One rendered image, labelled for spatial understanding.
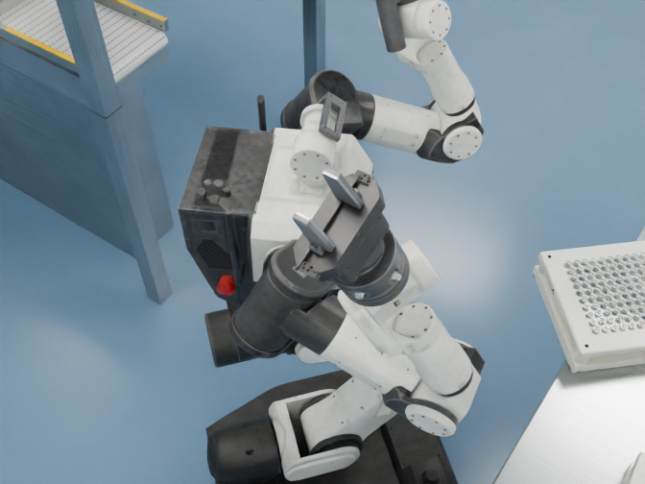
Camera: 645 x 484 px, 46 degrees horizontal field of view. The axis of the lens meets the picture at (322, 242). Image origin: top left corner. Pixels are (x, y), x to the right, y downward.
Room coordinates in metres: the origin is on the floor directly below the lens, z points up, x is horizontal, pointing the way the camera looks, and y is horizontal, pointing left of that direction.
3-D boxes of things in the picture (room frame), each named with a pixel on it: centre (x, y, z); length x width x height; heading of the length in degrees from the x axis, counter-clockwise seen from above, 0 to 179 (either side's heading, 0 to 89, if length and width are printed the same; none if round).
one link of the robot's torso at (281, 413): (0.88, 0.02, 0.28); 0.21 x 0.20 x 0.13; 105
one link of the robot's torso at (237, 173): (0.88, 0.07, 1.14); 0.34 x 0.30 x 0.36; 172
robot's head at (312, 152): (0.86, 0.01, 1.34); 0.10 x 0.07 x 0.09; 172
